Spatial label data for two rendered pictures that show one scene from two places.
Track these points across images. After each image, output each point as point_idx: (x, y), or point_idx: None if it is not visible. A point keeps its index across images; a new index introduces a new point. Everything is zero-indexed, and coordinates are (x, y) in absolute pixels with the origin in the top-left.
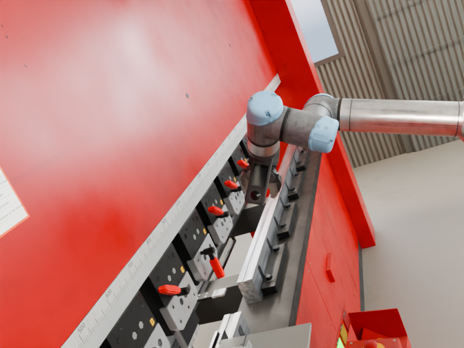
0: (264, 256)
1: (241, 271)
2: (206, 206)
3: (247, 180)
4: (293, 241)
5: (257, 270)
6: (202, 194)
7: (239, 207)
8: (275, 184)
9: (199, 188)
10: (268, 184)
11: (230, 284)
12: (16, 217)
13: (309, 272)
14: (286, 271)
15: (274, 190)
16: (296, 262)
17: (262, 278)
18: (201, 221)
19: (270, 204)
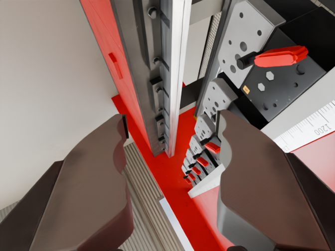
0: (167, 45)
1: (189, 10)
2: (297, 64)
3: (299, 227)
4: (144, 75)
5: (169, 16)
6: (311, 90)
7: (208, 92)
8: (43, 238)
9: (323, 103)
10: (103, 227)
11: (199, 6)
12: None
13: (118, 45)
14: (137, 32)
15: (81, 167)
16: (130, 48)
17: (162, 10)
18: (334, 6)
19: (175, 107)
